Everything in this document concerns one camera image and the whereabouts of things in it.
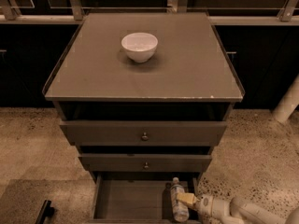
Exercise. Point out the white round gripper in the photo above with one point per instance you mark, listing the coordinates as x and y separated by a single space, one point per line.
204 203

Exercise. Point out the white ceramic bowl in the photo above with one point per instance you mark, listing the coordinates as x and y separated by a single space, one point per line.
139 47

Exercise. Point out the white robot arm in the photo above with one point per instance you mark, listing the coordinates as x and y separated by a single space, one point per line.
237 211

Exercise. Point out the grey open bottom drawer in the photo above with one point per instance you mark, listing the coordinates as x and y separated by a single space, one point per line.
139 198

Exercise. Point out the grey drawer cabinet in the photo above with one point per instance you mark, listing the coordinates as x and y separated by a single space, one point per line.
189 77

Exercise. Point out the clear blue plastic bottle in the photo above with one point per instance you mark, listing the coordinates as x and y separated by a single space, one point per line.
180 210

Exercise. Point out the grey middle drawer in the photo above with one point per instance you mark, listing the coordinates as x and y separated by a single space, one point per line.
144 162

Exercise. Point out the black object on floor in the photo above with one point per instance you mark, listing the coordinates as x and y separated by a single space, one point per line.
46 211

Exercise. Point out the grey top drawer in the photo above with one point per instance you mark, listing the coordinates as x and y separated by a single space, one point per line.
143 133

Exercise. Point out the metal railing frame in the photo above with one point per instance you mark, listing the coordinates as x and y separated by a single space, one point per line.
220 12

